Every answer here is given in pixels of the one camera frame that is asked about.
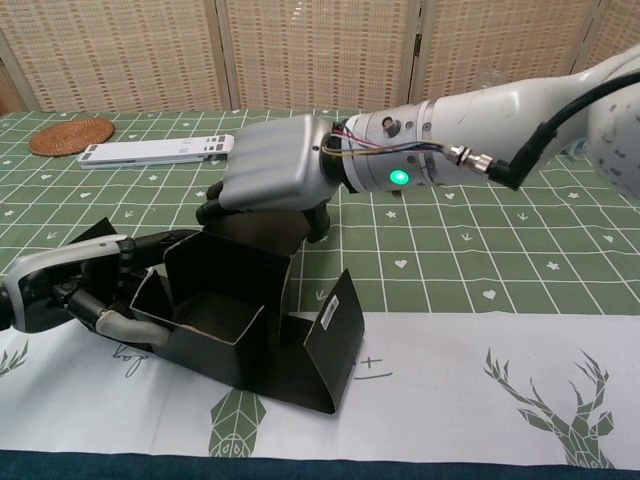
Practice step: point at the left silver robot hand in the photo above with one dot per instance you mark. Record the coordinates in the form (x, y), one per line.
(60, 260)

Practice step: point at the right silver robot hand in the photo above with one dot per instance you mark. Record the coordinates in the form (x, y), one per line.
(275, 165)

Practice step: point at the black cardboard folding box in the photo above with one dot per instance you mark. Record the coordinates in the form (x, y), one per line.
(225, 310)

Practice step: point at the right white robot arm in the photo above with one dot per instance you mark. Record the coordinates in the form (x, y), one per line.
(500, 115)

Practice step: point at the round woven rattan coaster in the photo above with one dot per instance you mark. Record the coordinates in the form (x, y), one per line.
(70, 137)

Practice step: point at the bamboo folding screen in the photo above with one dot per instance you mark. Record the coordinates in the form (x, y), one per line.
(325, 50)

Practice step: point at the white folded laptop stand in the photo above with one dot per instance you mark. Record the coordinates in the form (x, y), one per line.
(150, 152)

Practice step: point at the green checked deer tablecloth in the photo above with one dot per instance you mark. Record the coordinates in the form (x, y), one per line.
(500, 260)

